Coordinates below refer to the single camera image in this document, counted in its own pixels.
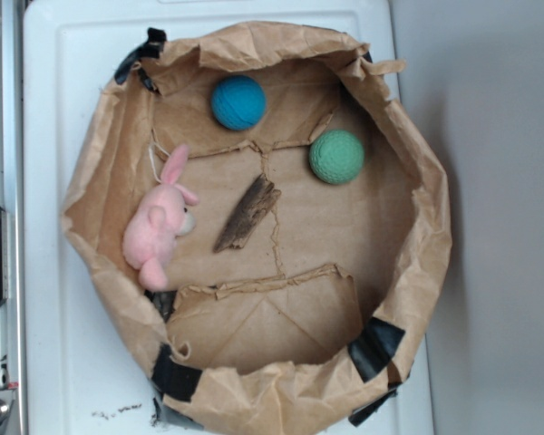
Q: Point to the green foam ball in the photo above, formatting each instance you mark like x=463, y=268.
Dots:
x=336, y=157

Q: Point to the brown paper bag bin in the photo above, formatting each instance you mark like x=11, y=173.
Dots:
x=249, y=347

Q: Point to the pink plush bunny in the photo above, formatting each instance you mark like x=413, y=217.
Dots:
x=162, y=216

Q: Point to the brown wood bark piece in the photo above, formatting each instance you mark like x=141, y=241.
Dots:
x=258, y=200

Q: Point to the silver metal rail frame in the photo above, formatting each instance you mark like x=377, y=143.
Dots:
x=13, y=373

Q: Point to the blue foam ball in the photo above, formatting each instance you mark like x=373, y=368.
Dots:
x=238, y=102

